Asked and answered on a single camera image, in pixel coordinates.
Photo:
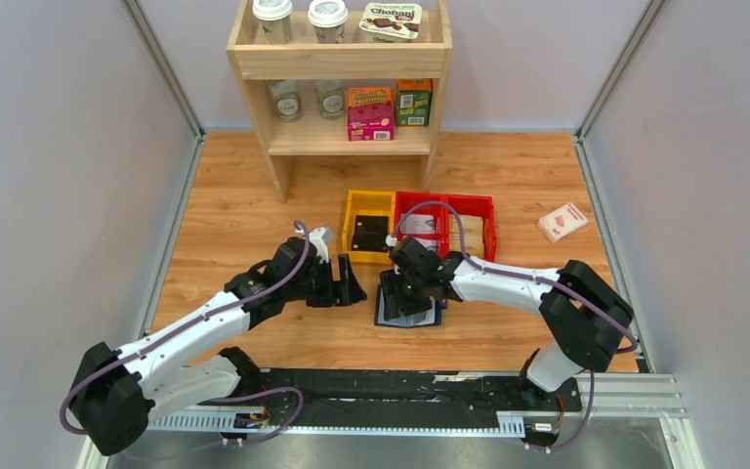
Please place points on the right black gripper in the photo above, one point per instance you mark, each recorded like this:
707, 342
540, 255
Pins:
394, 300

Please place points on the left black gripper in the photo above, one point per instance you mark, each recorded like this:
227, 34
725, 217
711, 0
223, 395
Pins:
350, 290

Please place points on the blue leather card holder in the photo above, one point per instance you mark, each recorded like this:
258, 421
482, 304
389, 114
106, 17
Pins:
390, 313

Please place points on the red double plastic bin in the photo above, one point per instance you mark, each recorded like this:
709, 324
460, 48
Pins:
463, 204

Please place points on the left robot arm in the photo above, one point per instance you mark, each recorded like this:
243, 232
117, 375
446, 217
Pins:
117, 393

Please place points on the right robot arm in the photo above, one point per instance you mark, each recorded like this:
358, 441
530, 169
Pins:
589, 321

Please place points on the black credit card stack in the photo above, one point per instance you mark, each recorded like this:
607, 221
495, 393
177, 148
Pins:
370, 233

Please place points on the upper silver credit card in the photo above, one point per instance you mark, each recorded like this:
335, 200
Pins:
419, 224

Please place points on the pink white small box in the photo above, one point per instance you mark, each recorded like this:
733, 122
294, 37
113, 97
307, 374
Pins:
562, 222

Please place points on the orange pink Scrub Mommy box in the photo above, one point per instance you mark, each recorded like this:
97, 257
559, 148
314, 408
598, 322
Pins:
370, 114

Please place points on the right glass jar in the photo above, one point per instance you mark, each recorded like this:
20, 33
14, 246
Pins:
330, 97

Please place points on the glass jar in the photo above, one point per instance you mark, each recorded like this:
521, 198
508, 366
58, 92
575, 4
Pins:
330, 97
286, 99

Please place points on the left glass jar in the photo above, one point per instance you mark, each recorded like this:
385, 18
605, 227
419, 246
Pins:
286, 99

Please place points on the green orange carton box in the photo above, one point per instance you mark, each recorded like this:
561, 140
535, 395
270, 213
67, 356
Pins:
413, 102

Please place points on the wooden two-tier shelf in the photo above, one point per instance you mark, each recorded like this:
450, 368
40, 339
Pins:
254, 62

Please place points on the Chobani yogurt cup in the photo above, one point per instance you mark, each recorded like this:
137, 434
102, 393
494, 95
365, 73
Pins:
391, 22

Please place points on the right white-lidded paper cup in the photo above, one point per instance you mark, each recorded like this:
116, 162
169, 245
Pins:
328, 18

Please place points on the white-lidded paper cup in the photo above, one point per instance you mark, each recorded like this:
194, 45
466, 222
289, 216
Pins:
275, 19
328, 18

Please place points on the left white-lidded paper cup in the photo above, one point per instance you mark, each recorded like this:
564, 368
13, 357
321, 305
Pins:
275, 19

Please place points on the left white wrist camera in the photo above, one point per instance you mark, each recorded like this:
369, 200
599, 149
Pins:
323, 238

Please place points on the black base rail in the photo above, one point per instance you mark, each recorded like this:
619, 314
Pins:
402, 399

